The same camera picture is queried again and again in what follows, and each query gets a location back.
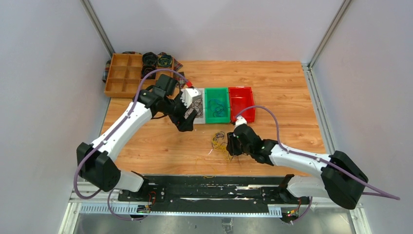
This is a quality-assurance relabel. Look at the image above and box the rolled dark cloth middle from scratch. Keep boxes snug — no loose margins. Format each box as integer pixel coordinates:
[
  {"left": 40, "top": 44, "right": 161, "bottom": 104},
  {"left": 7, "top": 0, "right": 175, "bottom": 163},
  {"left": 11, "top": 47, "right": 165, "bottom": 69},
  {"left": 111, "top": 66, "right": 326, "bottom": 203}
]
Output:
[{"left": 141, "top": 65, "right": 156, "bottom": 80}]

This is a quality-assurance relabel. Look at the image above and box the brown wire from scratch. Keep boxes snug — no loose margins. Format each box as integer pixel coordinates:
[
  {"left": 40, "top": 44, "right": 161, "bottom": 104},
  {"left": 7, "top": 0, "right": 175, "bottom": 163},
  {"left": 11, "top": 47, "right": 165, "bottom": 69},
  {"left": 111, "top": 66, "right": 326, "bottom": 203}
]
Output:
[{"left": 190, "top": 98, "right": 204, "bottom": 118}]

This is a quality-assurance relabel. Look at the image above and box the purple cable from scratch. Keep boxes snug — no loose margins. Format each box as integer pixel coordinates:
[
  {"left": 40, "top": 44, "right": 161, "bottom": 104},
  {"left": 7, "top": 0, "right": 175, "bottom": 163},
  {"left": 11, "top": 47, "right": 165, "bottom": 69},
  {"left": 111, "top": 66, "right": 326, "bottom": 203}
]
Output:
[
  {"left": 235, "top": 106, "right": 401, "bottom": 224},
  {"left": 73, "top": 68, "right": 194, "bottom": 222}
]

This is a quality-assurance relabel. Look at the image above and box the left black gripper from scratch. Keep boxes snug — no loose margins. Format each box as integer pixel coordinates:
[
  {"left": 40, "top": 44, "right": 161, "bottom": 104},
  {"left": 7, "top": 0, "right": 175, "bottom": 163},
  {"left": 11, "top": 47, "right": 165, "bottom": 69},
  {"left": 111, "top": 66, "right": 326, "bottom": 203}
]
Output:
[{"left": 164, "top": 92, "right": 198, "bottom": 132}]

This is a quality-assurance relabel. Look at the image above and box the rolled dark cloth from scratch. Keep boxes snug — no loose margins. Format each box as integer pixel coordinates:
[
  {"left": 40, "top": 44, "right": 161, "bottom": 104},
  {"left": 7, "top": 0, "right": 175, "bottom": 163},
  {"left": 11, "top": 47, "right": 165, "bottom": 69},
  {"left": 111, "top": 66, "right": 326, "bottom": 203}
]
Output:
[
  {"left": 141, "top": 65, "right": 156, "bottom": 80},
  {"left": 142, "top": 52, "right": 158, "bottom": 66}
]

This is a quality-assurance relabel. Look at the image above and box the coloured wire bundle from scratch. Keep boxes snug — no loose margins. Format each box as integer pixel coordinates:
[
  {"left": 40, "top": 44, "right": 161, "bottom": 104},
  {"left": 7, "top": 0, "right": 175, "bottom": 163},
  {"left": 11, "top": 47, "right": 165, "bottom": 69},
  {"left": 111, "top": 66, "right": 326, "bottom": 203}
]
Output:
[{"left": 210, "top": 131, "right": 241, "bottom": 164}]

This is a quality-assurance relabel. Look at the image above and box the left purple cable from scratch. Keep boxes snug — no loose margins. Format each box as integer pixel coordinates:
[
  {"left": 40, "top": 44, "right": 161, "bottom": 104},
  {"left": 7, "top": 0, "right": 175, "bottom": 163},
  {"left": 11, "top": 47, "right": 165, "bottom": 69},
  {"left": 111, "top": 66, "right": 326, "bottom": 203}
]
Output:
[{"left": 73, "top": 68, "right": 194, "bottom": 222}]

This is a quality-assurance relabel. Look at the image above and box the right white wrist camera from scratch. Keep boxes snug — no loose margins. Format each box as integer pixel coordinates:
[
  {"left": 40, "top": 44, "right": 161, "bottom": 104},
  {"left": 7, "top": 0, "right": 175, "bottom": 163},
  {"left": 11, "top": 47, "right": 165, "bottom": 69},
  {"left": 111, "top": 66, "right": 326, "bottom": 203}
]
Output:
[{"left": 235, "top": 116, "right": 247, "bottom": 128}]

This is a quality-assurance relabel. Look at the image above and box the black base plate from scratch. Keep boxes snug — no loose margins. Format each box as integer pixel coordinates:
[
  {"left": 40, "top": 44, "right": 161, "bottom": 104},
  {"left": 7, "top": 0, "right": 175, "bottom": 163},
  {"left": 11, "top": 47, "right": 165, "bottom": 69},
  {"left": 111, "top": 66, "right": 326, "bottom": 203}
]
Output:
[{"left": 117, "top": 175, "right": 309, "bottom": 214}]

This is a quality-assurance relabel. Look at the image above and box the rolled dark cloth top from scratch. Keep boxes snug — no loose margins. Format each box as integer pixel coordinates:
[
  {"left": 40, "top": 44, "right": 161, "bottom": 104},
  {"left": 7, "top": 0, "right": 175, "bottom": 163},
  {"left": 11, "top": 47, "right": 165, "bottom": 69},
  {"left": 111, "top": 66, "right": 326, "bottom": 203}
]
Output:
[{"left": 142, "top": 52, "right": 158, "bottom": 66}]

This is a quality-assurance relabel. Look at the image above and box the blue wire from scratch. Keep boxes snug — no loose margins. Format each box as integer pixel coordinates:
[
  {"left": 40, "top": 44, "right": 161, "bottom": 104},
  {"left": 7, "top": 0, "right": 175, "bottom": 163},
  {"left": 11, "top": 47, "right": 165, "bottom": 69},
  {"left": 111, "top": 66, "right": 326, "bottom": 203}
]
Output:
[{"left": 208, "top": 97, "right": 228, "bottom": 117}]

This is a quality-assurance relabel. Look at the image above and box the rolled green cloth top right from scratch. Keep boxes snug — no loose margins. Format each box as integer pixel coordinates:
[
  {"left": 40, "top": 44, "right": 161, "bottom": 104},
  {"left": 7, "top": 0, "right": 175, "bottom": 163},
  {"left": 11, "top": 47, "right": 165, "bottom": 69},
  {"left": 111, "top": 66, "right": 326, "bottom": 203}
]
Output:
[{"left": 157, "top": 54, "right": 173, "bottom": 68}]

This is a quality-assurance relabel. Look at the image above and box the green plastic bin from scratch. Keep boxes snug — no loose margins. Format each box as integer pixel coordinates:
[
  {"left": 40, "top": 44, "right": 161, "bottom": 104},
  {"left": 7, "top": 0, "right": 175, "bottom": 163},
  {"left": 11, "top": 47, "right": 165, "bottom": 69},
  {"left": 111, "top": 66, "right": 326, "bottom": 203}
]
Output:
[{"left": 205, "top": 87, "right": 230, "bottom": 124}]

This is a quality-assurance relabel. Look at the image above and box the red plastic bin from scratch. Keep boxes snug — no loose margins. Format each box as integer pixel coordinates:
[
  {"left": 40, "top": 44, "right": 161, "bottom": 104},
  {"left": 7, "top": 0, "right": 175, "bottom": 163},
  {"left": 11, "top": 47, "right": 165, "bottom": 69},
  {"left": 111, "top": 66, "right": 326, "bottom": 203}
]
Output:
[{"left": 228, "top": 87, "right": 255, "bottom": 122}]

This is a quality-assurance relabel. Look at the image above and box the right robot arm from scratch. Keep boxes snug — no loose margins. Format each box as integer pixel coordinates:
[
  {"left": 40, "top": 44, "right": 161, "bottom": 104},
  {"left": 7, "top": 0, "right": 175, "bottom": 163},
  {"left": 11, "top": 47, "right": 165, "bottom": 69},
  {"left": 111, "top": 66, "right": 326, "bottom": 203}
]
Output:
[{"left": 226, "top": 124, "right": 368, "bottom": 210}]

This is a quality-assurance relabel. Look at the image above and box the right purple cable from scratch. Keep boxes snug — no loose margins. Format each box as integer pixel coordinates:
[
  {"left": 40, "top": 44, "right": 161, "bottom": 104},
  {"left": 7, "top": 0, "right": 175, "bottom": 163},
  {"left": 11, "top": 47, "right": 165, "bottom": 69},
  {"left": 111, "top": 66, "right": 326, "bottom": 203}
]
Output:
[{"left": 235, "top": 106, "right": 401, "bottom": 224}]

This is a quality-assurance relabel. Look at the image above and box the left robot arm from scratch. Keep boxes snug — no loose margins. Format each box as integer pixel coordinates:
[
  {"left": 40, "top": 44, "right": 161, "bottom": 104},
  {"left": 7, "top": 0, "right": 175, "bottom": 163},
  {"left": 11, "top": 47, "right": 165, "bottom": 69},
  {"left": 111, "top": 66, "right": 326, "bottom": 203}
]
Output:
[{"left": 74, "top": 74, "right": 202, "bottom": 201}]

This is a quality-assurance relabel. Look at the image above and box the wooden compartment tray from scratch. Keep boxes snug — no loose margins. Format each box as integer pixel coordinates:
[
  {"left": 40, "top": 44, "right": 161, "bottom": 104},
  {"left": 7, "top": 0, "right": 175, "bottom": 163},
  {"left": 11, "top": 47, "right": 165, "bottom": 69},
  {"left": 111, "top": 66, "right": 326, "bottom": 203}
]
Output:
[{"left": 104, "top": 53, "right": 174, "bottom": 98}]

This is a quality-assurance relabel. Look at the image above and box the white plastic bin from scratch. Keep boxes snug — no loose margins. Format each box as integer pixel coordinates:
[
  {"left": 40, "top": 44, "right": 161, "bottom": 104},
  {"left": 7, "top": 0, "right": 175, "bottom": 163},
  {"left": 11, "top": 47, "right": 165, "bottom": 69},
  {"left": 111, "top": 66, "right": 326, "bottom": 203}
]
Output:
[{"left": 185, "top": 88, "right": 206, "bottom": 124}]

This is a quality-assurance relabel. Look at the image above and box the plaid cloth under tray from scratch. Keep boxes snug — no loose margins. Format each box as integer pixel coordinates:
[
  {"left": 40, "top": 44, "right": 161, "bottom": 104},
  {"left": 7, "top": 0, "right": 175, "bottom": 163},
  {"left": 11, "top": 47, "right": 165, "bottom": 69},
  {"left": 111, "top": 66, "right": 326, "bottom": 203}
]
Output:
[{"left": 102, "top": 51, "right": 183, "bottom": 83}]

